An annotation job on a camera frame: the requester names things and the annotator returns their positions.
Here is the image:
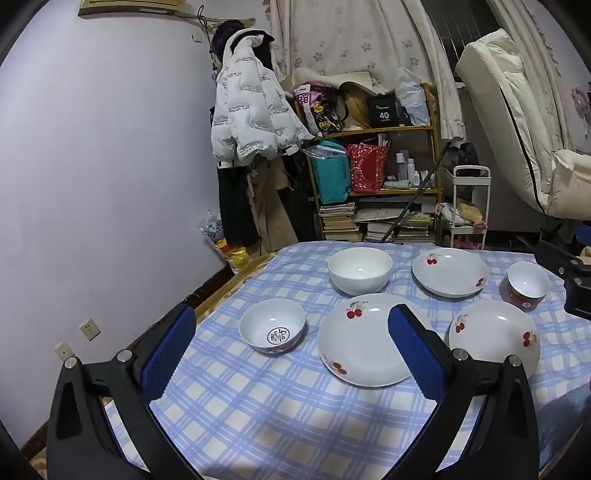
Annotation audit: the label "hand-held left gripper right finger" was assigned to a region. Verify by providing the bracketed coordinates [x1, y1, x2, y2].
[387, 302, 542, 480]

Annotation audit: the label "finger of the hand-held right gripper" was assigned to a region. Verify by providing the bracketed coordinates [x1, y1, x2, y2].
[516, 235, 591, 278]
[564, 274, 591, 320]

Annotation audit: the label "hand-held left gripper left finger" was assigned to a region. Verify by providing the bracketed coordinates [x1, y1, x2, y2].
[45, 302, 204, 480]

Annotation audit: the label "small red patterned bowl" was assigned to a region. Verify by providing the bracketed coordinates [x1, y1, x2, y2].
[507, 261, 551, 311]

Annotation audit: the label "white cherry print plate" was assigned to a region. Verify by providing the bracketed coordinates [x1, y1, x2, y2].
[449, 300, 542, 379]
[412, 248, 490, 299]
[318, 294, 437, 387]

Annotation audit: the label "small bowl with red character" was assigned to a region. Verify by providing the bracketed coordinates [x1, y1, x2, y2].
[239, 298, 307, 355]

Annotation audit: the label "plain white bowl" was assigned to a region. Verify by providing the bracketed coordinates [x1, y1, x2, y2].
[328, 247, 394, 296]

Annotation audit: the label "brown paper envelope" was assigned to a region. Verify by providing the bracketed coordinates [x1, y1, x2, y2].
[457, 203, 485, 224]

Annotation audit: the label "blue checked sheet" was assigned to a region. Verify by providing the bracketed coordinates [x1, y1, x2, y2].
[104, 241, 591, 480]

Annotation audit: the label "dark blue cloth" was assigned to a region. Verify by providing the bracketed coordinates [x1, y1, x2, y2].
[538, 382, 591, 464]

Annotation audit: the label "yellow and red packet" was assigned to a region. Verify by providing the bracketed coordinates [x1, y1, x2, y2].
[217, 240, 254, 273]

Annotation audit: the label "white trolley cart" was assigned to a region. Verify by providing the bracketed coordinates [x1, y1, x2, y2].
[436, 165, 491, 252]

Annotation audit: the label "stack of flat books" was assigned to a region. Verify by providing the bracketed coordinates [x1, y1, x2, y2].
[355, 205, 437, 245]

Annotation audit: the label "clear plastic bag with items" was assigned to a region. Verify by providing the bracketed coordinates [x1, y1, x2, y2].
[199, 210, 232, 245]

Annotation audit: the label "black pole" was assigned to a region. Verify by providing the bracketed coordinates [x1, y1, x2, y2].
[381, 138, 455, 243]

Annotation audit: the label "stack of old books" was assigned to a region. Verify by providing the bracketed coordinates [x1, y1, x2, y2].
[318, 202, 365, 241]

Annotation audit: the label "cream recliner chair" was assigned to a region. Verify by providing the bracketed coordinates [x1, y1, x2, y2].
[455, 28, 591, 220]

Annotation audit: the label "black trousers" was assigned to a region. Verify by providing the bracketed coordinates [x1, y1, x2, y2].
[217, 161, 259, 247]

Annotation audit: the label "beige coat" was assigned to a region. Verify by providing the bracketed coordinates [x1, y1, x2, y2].
[249, 159, 301, 254]

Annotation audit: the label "black coat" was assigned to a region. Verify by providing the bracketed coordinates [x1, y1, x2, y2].
[277, 152, 320, 243]

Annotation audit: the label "red patterned bag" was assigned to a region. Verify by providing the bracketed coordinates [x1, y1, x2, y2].
[346, 143, 389, 193]

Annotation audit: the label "floral curtain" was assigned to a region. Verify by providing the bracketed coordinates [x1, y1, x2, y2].
[489, 0, 573, 153]
[265, 0, 467, 139]

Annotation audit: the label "wooden shelf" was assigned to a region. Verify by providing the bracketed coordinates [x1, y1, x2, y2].
[295, 83, 444, 243]

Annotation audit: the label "black box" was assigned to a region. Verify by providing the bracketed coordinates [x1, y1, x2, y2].
[367, 95, 411, 129]

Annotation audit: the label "tan wig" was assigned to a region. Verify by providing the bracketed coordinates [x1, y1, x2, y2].
[339, 85, 377, 130]

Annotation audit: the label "pink and black printed bag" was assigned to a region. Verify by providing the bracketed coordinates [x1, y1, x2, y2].
[294, 82, 347, 137]

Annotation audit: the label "white puffer jacket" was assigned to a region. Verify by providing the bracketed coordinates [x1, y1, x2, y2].
[210, 28, 315, 162]

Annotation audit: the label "cream folded cloth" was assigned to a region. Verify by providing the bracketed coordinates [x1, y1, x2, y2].
[281, 67, 377, 95]

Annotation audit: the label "dark knitted hat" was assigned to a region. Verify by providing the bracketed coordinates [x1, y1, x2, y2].
[211, 19, 259, 51]

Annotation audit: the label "beige air conditioner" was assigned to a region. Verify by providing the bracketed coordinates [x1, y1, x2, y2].
[78, 0, 189, 18]

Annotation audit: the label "pink wall sticker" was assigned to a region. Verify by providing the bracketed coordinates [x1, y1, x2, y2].
[570, 83, 591, 116]

